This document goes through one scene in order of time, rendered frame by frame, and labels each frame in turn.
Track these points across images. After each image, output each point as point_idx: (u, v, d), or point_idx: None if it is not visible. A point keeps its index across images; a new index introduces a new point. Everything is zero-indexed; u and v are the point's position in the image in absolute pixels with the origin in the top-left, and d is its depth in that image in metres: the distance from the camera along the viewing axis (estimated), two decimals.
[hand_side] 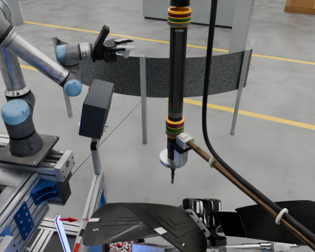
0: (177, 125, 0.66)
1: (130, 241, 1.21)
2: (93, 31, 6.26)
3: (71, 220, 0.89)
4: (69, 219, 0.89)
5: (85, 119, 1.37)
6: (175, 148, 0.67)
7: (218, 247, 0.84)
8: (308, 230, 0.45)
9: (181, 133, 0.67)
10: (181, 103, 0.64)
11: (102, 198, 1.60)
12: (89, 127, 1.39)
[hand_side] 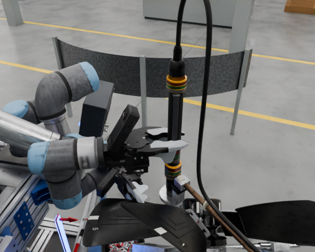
0: (175, 169, 0.73)
1: (130, 241, 1.21)
2: (93, 31, 6.26)
3: (71, 220, 0.89)
4: (69, 219, 0.89)
5: (85, 119, 1.37)
6: (173, 189, 0.75)
7: (218, 247, 0.84)
8: None
9: (179, 176, 0.74)
10: (179, 151, 0.71)
11: (102, 198, 1.60)
12: (89, 127, 1.39)
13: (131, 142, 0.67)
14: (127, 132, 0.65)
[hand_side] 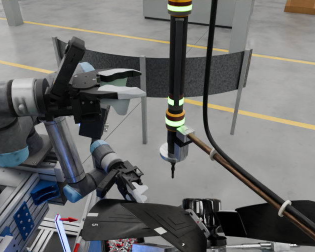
0: (178, 117, 0.65)
1: (130, 241, 1.21)
2: (93, 31, 6.26)
3: (71, 220, 0.89)
4: (69, 219, 0.89)
5: (85, 119, 1.37)
6: (176, 141, 0.66)
7: (218, 247, 0.84)
8: (312, 222, 0.44)
9: (182, 126, 0.65)
10: (182, 95, 0.62)
11: (102, 198, 1.60)
12: (89, 127, 1.39)
13: (78, 83, 0.57)
14: (70, 68, 0.54)
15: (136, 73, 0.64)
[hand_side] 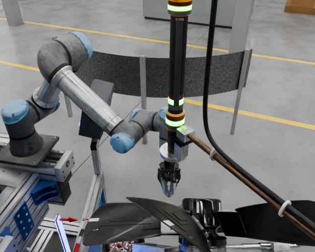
0: (178, 117, 0.65)
1: (130, 241, 1.21)
2: (93, 31, 6.26)
3: (71, 220, 0.89)
4: (69, 219, 0.89)
5: (85, 119, 1.37)
6: (176, 141, 0.66)
7: (198, 248, 0.82)
8: (312, 222, 0.44)
9: (182, 126, 0.65)
10: (182, 95, 0.62)
11: (102, 198, 1.60)
12: (89, 127, 1.39)
13: None
14: None
15: None
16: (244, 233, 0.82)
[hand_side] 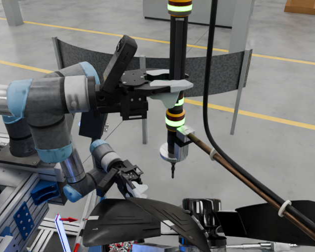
0: (178, 117, 0.65)
1: (130, 241, 1.21)
2: (93, 31, 6.26)
3: (71, 220, 0.89)
4: (69, 219, 0.89)
5: (85, 119, 1.37)
6: (176, 141, 0.66)
7: (198, 248, 0.82)
8: (312, 222, 0.44)
9: (182, 126, 0.65)
10: (182, 95, 0.62)
11: (102, 198, 1.60)
12: (89, 127, 1.39)
13: (128, 81, 0.58)
14: (122, 66, 0.56)
15: None
16: (244, 233, 0.82)
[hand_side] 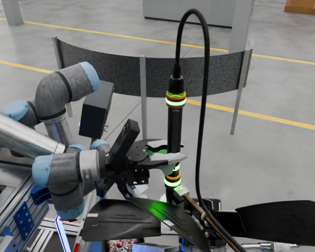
0: (175, 180, 0.76)
1: (130, 241, 1.21)
2: (93, 31, 6.26)
3: (71, 220, 0.89)
4: (69, 219, 0.89)
5: (85, 119, 1.37)
6: (173, 199, 0.77)
7: (198, 248, 0.82)
8: None
9: (178, 186, 0.77)
10: (178, 162, 0.74)
11: (102, 198, 1.60)
12: (89, 127, 1.39)
13: (132, 155, 0.69)
14: (128, 145, 0.67)
15: None
16: (244, 233, 0.82)
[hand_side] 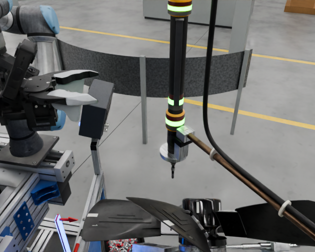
0: (178, 117, 0.65)
1: (130, 241, 1.21)
2: (93, 31, 6.26)
3: (71, 220, 0.89)
4: (69, 219, 0.89)
5: (85, 119, 1.37)
6: (176, 142, 0.66)
7: (198, 248, 0.82)
8: (312, 222, 0.44)
9: (182, 126, 0.65)
10: (182, 95, 0.62)
11: (102, 198, 1.60)
12: (89, 127, 1.39)
13: (30, 86, 0.56)
14: (20, 71, 0.53)
15: (93, 74, 0.63)
16: (244, 233, 0.82)
